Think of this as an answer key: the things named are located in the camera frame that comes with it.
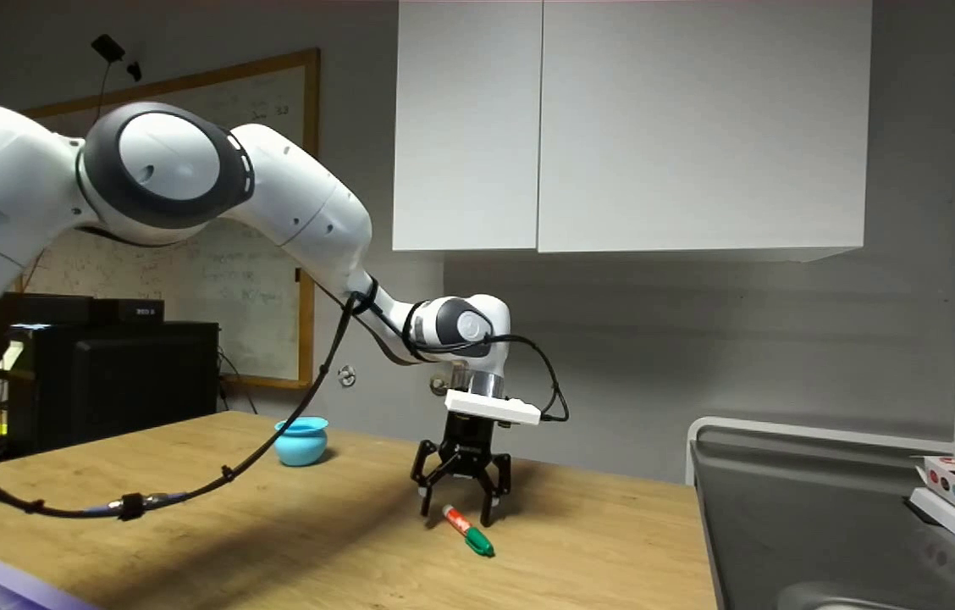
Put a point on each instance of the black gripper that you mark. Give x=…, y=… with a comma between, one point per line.
x=465, y=439

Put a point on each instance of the green orange white marker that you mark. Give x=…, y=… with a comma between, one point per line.
x=474, y=541

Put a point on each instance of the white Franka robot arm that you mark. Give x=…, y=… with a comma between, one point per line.
x=159, y=172

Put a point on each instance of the small blue container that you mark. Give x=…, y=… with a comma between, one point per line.
x=306, y=448

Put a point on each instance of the black tripod legs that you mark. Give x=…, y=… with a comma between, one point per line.
x=240, y=381

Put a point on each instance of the wood framed whiteboard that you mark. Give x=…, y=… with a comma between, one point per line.
x=252, y=317

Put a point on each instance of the narrow white cabinet door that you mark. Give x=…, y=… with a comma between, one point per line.
x=465, y=123

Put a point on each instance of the black box printer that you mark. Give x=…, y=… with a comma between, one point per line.
x=117, y=377

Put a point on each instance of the metal sink counter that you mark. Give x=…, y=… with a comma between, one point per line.
x=839, y=521

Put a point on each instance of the wide white cabinet door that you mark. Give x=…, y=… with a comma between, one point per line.
x=702, y=123

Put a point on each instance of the black monitor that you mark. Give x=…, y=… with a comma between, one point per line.
x=50, y=308

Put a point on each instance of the white tag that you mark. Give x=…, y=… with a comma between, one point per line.
x=10, y=356

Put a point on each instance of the round metal wall knob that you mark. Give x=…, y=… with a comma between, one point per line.
x=438, y=389

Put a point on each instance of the round wall outlet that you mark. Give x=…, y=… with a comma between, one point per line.
x=348, y=377

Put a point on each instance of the black wall camera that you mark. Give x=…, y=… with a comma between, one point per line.
x=109, y=48

